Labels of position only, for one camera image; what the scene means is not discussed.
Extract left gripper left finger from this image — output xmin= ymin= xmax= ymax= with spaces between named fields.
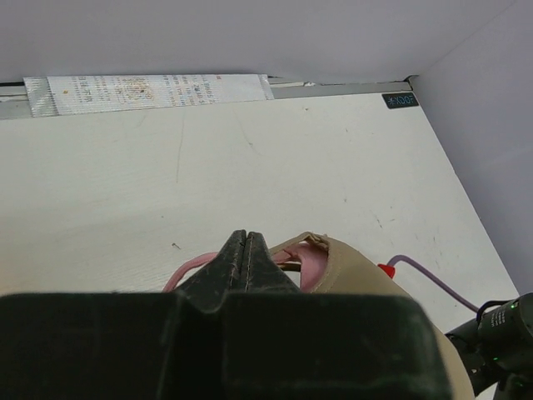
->
xmin=176 ymin=230 xmax=247 ymax=313

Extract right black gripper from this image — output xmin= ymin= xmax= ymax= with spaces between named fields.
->
xmin=446 ymin=293 xmax=532 ymax=399

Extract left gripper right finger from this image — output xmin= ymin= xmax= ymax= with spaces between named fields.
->
xmin=245 ymin=232 xmax=300 ymax=293

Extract beige baseball cap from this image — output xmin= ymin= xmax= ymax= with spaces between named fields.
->
xmin=270 ymin=232 xmax=475 ymax=399

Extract black logo plate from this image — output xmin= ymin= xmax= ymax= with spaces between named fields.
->
xmin=381 ymin=92 xmax=420 ymax=109

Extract white paper label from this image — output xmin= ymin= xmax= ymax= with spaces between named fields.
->
xmin=23 ymin=74 xmax=274 ymax=118

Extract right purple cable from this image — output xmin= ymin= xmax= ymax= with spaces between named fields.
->
xmin=386 ymin=253 xmax=480 ymax=313

